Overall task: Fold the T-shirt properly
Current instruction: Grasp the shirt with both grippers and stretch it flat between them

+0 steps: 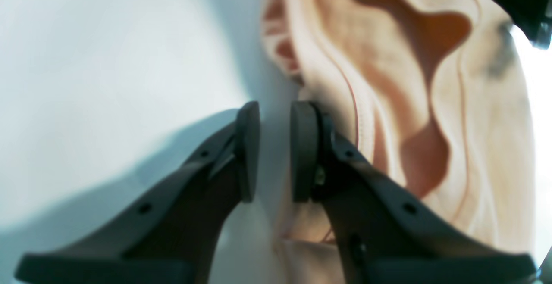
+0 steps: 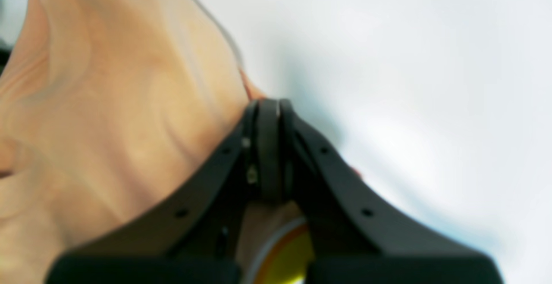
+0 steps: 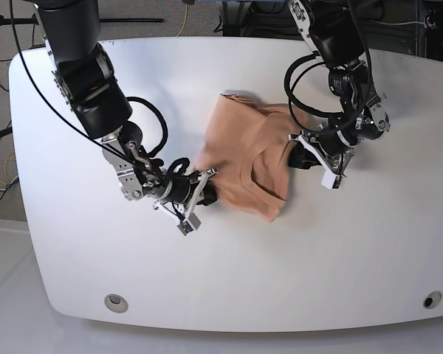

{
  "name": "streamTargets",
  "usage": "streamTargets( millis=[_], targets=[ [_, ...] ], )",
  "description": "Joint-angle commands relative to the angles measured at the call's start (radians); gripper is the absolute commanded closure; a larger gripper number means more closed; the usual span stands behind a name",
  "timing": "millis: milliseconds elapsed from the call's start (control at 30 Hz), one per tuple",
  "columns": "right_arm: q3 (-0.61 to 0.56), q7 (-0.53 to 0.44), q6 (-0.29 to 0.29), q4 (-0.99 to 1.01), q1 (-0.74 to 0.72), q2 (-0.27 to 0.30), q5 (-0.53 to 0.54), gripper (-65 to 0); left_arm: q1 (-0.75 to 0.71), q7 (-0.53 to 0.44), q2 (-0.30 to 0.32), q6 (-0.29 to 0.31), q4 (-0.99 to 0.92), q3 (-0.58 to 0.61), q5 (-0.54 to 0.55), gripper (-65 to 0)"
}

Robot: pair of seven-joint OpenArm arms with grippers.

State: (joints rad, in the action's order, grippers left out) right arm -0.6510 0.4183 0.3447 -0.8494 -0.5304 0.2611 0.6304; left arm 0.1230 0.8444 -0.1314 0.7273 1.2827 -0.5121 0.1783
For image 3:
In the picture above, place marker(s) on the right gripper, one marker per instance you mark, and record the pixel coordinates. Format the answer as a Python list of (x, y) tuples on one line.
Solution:
[(183, 193)]

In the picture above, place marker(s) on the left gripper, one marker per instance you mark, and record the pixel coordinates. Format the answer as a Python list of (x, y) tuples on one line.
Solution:
[(331, 152)]

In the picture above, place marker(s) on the peach pink T-shirt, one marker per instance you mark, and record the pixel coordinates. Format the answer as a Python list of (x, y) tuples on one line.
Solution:
[(247, 142)]

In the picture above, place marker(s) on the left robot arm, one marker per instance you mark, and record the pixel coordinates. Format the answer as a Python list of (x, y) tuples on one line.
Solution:
[(332, 32)]

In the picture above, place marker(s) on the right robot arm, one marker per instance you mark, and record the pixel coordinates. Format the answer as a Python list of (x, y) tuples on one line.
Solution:
[(84, 74)]

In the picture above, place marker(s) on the black tripod stand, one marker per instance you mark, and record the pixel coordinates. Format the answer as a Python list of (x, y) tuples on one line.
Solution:
[(7, 21)]

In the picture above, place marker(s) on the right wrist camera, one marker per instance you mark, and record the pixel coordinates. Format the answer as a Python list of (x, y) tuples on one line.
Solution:
[(189, 224)]

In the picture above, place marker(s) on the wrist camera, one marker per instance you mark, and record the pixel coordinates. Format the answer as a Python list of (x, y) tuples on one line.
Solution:
[(331, 180), (189, 224)]

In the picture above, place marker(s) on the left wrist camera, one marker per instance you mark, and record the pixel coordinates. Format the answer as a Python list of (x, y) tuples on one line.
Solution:
[(331, 180)]

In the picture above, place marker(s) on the left table cable grommet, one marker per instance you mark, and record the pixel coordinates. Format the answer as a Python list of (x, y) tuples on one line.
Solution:
[(116, 303)]

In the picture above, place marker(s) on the table cable grommet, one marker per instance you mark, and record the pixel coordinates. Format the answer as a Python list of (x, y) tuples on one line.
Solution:
[(116, 303), (432, 300)]

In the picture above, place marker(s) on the right table cable grommet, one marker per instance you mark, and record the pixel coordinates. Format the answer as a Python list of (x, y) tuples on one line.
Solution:
[(432, 300)]

